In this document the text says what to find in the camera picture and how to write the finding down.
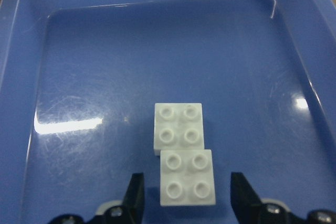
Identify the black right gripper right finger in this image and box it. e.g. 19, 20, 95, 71
230, 172, 263, 223

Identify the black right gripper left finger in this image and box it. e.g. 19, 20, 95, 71
116, 173, 145, 223

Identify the white block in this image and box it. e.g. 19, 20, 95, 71
160, 149, 216, 207
153, 103, 205, 156

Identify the blue plastic tray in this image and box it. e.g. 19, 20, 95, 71
1, 0, 335, 223

